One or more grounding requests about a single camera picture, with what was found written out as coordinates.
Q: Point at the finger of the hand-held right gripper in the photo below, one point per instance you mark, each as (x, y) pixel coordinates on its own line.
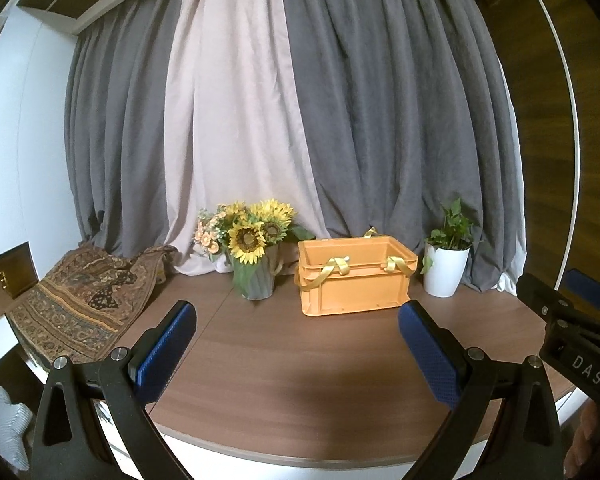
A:
(587, 287)
(545, 300)

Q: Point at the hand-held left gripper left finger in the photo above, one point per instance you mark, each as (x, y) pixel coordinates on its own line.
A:
(165, 350)

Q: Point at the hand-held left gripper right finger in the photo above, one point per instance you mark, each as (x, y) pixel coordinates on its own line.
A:
(430, 355)

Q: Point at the orange plastic crate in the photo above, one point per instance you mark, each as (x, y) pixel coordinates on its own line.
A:
(355, 287)

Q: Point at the person's right hand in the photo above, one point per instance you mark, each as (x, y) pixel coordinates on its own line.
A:
(582, 440)

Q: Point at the white plant pot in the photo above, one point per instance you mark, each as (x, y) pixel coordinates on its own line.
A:
(445, 272)

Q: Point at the brown patterned cloth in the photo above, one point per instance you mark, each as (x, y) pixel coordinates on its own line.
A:
(80, 305)

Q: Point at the green leafy plant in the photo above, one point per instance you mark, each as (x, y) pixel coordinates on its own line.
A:
(452, 232)

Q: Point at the grey ribbed vase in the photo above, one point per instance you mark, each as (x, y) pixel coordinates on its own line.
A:
(257, 282)

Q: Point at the sunflower bouquet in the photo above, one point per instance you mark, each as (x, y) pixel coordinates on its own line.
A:
(247, 237)

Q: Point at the brown wooden cabinet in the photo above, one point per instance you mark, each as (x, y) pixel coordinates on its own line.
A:
(12, 272)

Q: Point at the white ribbed cushion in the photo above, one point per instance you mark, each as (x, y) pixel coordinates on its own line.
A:
(5, 425)

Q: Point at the white curved tube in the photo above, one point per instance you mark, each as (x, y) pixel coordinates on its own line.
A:
(570, 110)

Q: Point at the grey curtain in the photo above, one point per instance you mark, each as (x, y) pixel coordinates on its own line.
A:
(395, 110)
(125, 135)

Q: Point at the pale pink curtain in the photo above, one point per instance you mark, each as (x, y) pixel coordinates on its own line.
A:
(235, 125)

